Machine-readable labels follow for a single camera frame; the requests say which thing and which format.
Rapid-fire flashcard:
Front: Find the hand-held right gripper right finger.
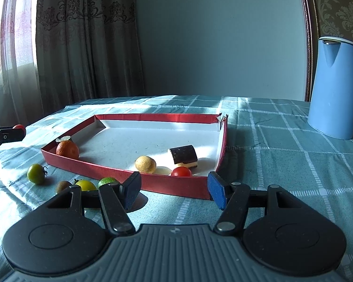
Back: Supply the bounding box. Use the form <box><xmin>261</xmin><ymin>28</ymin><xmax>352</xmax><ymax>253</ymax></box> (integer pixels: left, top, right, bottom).
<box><xmin>207</xmin><ymin>171</ymin><xmax>308</xmax><ymax>235</ymax></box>

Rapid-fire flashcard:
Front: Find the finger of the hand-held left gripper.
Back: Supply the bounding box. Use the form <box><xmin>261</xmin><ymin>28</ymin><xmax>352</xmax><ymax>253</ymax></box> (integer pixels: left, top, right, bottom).
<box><xmin>0</xmin><ymin>126</ymin><xmax>26</xmax><ymax>150</ymax></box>

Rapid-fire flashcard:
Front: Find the dark wooden frame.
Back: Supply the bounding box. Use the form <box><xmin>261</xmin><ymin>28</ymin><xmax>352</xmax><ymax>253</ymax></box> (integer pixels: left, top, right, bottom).
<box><xmin>297</xmin><ymin>0</ymin><xmax>319</xmax><ymax>102</ymax></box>

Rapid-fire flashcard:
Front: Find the tan round fruit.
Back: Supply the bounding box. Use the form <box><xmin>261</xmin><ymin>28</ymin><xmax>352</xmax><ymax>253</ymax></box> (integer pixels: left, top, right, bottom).
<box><xmin>135</xmin><ymin>155</ymin><xmax>157</xmax><ymax>173</ymax></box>

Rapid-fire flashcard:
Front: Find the teal checked tablecloth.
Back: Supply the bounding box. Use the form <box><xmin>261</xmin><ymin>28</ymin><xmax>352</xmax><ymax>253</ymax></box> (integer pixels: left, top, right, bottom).
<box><xmin>0</xmin><ymin>95</ymin><xmax>353</xmax><ymax>282</ymax></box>

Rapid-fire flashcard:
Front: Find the sheer white curtain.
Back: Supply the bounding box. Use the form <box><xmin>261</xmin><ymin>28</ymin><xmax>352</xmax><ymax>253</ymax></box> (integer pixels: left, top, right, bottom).
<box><xmin>0</xmin><ymin>0</ymin><xmax>42</xmax><ymax>127</ymax></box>

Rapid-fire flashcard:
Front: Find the yellow-green tomato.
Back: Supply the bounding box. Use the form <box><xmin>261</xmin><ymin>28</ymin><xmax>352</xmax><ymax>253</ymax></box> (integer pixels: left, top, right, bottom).
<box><xmin>74</xmin><ymin>179</ymin><xmax>97</xmax><ymax>192</ymax></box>

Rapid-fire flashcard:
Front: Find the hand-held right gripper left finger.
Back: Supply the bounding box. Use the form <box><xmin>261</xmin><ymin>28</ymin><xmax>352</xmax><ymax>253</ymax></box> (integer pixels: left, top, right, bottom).
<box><xmin>45</xmin><ymin>171</ymin><xmax>142</xmax><ymax>235</ymax></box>

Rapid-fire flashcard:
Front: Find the blue electric kettle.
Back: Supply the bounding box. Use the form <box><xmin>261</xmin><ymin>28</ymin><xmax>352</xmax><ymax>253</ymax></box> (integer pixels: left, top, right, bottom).
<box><xmin>307</xmin><ymin>36</ymin><xmax>353</xmax><ymax>140</ymax></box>

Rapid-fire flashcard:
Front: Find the small brown round fruit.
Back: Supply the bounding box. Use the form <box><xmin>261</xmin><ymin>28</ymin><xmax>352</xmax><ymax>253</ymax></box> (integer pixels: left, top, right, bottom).
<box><xmin>56</xmin><ymin>180</ymin><xmax>72</xmax><ymax>195</ymax></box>

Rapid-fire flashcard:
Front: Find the red cardboard box lid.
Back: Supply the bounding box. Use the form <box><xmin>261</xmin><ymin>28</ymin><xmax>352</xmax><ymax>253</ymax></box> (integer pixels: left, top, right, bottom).
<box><xmin>40</xmin><ymin>112</ymin><xmax>228</xmax><ymax>201</ymax></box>

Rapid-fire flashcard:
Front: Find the orange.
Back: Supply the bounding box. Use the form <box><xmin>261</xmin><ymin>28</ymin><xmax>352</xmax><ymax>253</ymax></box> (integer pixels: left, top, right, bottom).
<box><xmin>56</xmin><ymin>140</ymin><xmax>80</xmax><ymax>160</ymax></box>

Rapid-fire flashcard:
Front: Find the brown patterned curtain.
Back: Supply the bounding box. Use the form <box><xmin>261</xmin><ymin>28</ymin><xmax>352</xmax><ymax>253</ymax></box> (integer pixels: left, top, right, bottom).
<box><xmin>35</xmin><ymin>0</ymin><xmax>145</xmax><ymax>115</ymax></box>

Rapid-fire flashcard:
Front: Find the green tomato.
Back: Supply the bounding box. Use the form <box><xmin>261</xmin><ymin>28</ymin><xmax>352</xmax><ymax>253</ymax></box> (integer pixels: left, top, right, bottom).
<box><xmin>27</xmin><ymin>164</ymin><xmax>49</xmax><ymax>185</ymax></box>

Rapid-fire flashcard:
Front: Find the green lime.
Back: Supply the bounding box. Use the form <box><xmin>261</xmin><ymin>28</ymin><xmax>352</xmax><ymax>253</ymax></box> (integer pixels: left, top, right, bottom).
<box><xmin>98</xmin><ymin>177</ymin><xmax>120</xmax><ymax>189</ymax></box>

